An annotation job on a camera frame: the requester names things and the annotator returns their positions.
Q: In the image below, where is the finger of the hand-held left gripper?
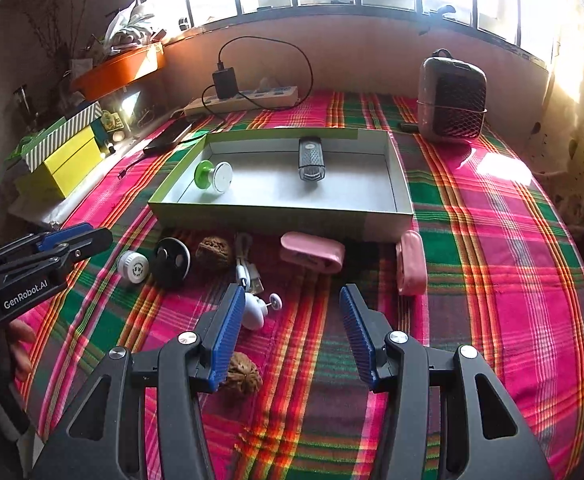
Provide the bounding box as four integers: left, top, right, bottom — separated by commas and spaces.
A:
0, 221, 95, 262
0, 228, 114, 302

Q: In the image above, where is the white round ribbed cap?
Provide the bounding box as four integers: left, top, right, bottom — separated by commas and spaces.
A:
116, 250, 150, 283

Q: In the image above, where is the green striped box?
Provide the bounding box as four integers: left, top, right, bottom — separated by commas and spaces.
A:
24, 101, 103, 173

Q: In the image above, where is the orange plastic basin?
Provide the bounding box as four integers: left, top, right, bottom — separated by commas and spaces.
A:
70, 42, 167, 102

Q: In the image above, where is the pale spotted curtain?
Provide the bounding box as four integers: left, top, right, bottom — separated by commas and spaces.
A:
537, 0, 584, 241

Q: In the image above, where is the black charger cable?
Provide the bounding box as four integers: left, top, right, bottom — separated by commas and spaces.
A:
202, 36, 314, 111

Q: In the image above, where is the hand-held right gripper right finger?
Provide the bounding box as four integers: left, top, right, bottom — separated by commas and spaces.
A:
339, 283, 555, 480

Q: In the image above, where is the black phone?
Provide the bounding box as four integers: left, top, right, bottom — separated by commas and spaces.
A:
143, 119, 195, 156

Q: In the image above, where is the brown walnut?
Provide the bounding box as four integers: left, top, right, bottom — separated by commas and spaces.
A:
220, 352, 263, 398
195, 237, 233, 273

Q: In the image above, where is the black round disc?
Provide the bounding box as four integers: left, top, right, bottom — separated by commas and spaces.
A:
153, 237, 191, 288

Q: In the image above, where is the black charger adapter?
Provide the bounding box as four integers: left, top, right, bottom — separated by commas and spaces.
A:
213, 66, 237, 101

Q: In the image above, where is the small pink case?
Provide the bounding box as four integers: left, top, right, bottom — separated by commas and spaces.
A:
396, 230, 427, 297

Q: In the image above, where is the white usb cable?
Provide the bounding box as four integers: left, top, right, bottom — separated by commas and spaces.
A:
234, 232, 265, 295

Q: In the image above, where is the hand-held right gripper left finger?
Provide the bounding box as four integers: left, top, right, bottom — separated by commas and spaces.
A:
32, 282, 247, 480

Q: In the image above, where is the white mushroom-shaped knob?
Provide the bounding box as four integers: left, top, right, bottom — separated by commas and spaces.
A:
242, 292, 283, 331

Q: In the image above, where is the large pink clip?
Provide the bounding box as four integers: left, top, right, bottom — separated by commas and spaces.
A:
280, 231, 347, 276

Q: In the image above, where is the thin black phone cable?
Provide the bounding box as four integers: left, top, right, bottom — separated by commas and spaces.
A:
116, 152, 147, 178

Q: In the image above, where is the green and white suction knob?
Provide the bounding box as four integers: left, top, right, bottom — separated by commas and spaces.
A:
194, 161, 233, 193

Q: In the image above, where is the yellow box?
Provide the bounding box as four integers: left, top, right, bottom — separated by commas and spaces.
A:
16, 125, 105, 200

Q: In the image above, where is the person's left hand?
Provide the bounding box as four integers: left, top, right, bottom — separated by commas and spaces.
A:
6, 319, 37, 386

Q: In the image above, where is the shallow green cardboard box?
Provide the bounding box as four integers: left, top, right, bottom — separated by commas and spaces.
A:
148, 128, 415, 243

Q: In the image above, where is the black bike light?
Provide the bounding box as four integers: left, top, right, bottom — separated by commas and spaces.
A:
298, 136, 327, 182

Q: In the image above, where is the plaid blanket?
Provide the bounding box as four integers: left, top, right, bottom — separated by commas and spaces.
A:
14, 87, 584, 480

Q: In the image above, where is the beige power strip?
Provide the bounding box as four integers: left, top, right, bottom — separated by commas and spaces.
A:
183, 85, 300, 117

